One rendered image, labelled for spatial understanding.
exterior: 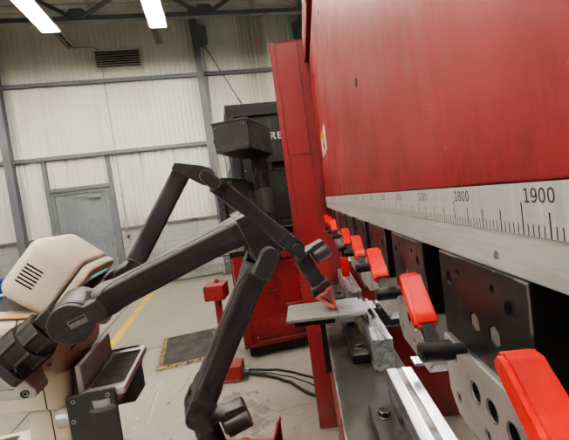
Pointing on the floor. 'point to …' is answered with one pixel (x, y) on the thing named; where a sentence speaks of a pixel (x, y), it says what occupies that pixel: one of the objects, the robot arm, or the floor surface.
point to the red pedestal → (213, 290)
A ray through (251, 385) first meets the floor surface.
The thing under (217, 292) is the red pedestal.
